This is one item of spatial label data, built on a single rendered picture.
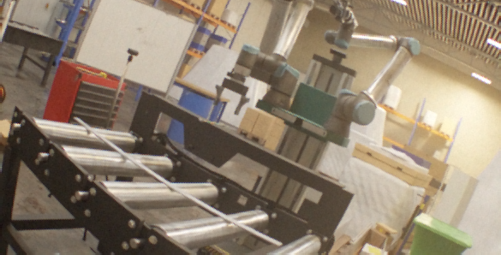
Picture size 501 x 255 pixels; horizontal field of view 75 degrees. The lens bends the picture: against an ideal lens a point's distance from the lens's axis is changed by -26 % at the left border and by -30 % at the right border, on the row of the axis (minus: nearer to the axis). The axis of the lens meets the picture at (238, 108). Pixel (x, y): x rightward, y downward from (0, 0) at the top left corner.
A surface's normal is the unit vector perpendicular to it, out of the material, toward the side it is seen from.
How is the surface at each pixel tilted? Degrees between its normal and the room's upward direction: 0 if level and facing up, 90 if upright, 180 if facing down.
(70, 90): 90
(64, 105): 90
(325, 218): 90
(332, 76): 90
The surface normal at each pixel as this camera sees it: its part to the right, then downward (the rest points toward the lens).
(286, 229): -0.45, -0.12
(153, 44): 0.54, 0.29
